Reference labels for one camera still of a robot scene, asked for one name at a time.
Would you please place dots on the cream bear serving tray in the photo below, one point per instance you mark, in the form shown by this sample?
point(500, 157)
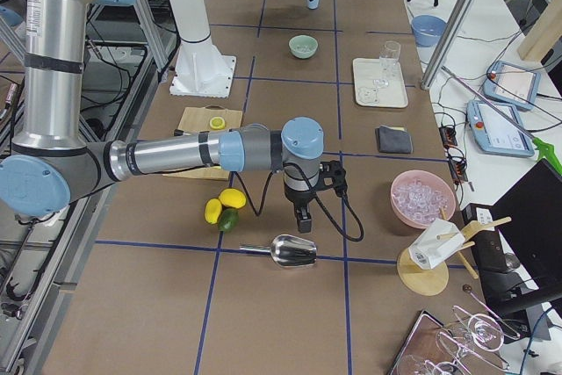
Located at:
point(365, 71)

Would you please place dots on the steel ice scoop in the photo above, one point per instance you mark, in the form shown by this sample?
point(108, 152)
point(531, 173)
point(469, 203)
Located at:
point(287, 251)

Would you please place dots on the white carton on stand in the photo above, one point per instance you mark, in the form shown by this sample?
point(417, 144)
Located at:
point(437, 242)

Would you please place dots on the pink bowl of ice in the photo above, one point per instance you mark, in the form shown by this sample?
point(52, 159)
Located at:
point(418, 197)

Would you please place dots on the clear wine glass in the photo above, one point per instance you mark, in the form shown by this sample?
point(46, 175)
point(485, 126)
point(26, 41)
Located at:
point(389, 60)

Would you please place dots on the aluminium frame post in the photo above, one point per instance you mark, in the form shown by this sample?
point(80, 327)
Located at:
point(455, 21)

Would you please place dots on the light green bowl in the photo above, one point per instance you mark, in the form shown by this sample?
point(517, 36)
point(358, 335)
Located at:
point(303, 46)

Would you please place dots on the lemon half slice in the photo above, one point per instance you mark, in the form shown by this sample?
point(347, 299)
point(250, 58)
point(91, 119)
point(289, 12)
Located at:
point(217, 123)

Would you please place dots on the grey folded cloth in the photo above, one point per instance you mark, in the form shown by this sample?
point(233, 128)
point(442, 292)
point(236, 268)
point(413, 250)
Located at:
point(393, 140)

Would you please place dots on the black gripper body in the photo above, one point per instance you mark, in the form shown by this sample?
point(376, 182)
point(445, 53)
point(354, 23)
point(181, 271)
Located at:
point(297, 198)

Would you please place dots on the wooden stand with round base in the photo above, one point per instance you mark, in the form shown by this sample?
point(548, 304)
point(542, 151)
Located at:
point(433, 282)

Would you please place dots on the blue teach pendant tablet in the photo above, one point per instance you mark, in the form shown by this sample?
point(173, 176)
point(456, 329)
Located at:
point(512, 84)

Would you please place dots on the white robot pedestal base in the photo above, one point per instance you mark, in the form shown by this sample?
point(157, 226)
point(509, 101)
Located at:
point(201, 69)

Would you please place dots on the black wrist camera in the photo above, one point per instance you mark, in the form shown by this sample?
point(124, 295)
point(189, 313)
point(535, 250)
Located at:
point(332, 176)

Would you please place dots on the green lime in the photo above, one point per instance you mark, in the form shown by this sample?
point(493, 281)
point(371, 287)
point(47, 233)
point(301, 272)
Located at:
point(228, 220)

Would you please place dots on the black monitor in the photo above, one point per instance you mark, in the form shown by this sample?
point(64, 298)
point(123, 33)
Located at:
point(534, 234)

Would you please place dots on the blue bowl with fork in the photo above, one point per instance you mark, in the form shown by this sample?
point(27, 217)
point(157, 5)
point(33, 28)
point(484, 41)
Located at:
point(427, 30)

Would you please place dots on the yellow lemon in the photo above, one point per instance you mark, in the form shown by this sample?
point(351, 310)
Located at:
point(213, 210)
point(233, 198)

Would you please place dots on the upturned wine glasses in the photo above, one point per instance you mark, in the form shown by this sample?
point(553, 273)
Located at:
point(470, 344)

